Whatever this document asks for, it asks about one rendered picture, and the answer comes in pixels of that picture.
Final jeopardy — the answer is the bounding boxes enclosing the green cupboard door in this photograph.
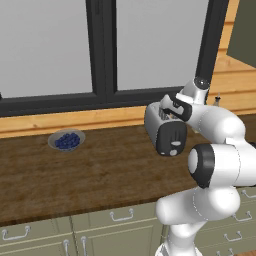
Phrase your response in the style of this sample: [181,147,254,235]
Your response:
[73,224,165,256]
[0,237,77,256]

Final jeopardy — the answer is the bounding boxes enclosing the dark green wall cupboard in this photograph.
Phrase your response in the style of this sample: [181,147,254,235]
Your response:
[226,0,256,70]

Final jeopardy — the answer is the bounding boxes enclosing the silver and black toaster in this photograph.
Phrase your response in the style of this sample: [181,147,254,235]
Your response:
[143,101,188,158]

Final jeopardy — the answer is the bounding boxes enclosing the blueberries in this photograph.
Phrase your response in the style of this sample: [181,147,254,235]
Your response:
[54,132,81,150]

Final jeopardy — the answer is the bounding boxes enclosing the green drawer front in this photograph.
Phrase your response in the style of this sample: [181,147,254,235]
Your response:
[237,187,256,210]
[195,220,256,250]
[0,216,73,242]
[70,201,160,234]
[203,199,256,233]
[196,240,256,256]

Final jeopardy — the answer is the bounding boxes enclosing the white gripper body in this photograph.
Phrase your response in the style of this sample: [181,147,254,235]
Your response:
[161,94,175,118]

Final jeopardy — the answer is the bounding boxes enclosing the dark framed window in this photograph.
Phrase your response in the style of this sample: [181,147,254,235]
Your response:
[0,0,231,118]

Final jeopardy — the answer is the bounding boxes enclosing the silver cupboard door handle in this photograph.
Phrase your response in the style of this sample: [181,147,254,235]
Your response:
[62,238,71,256]
[80,235,89,256]

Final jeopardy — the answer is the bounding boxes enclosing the grey bowl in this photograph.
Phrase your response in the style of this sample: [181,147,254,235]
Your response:
[47,128,87,153]

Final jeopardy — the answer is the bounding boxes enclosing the silver drawer handle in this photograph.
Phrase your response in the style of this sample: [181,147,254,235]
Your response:
[1,225,32,242]
[241,188,256,200]
[223,230,243,243]
[215,247,235,256]
[231,210,254,223]
[109,208,135,223]

